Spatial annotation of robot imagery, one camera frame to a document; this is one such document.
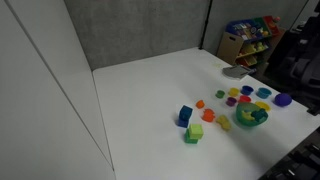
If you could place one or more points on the blue cup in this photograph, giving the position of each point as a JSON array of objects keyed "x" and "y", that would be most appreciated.
[{"x": 247, "y": 90}]

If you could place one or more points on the purple bowl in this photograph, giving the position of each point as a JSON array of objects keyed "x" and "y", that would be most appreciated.
[{"x": 283, "y": 99}]

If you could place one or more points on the blue storage bin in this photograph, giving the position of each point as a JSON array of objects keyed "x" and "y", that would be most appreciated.
[{"x": 245, "y": 30}]

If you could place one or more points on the yellow toy in bowl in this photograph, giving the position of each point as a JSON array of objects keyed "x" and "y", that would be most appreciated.
[{"x": 246, "y": 116}]

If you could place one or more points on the green translucent bowl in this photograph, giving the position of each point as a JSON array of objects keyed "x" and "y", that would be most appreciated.
[{"x": 242, "y": 122}]

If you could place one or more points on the small green cup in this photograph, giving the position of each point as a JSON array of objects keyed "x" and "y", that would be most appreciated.
[{"x": 220, "y": 94}]

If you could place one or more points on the yellow animal toy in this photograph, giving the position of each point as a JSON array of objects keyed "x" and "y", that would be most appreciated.
[{"x": 224, "y": 122}]

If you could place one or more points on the dark green flat block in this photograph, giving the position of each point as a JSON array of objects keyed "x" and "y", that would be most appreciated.
[{"x": 190, "y": 139}]

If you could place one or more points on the wooden toy shelf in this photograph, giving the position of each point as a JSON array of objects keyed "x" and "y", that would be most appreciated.
[{"x": 229, "y": 46}]

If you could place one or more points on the yellow tall cup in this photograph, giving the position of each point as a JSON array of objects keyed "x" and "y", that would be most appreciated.
[{"x": 234, "y": 92}]

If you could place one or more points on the blue cube block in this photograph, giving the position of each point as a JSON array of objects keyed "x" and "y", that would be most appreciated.
[{"x": 185, "y": 112}]

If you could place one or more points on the black equipment stand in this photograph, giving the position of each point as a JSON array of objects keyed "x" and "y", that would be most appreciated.
[{"x": 300, "y": 160}]

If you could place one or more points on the teal cup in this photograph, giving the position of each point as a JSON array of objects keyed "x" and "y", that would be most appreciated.
[{"x": 263, "y": 93}]

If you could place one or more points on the grey flat device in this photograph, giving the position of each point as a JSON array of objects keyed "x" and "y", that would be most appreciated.
[{"x": 236, "y": 72}]

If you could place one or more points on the orange animal toy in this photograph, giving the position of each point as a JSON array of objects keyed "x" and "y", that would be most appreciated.
[{"x": 208, "y": 115}]

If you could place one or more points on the light green cube block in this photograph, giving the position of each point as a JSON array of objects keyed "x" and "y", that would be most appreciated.
[{"x": 196, "y": 131}]

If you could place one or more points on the red cup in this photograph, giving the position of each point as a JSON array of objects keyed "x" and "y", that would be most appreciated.
[{"x": 244, "y": 99}]

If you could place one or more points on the yellow shallow cup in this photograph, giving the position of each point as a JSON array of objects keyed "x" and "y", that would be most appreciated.
[{"x": 263, "y": 106}]

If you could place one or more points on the black vertical pole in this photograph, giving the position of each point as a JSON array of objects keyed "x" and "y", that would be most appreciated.
[{"x": 205, "y": 23}]

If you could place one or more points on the red storage bin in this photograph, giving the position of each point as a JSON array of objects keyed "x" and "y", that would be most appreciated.
[{"x": 270, "y": 24}]

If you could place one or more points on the small purple cup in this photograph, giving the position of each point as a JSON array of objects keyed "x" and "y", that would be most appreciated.
[{"x": 231, "y": 102}]

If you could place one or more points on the dark blue flat block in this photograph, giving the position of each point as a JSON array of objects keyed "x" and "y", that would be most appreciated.
[{"x": 182, "y": 123}]

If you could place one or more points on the dark green toy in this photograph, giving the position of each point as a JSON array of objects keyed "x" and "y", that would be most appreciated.
[{"x": 259, "y": 114}]

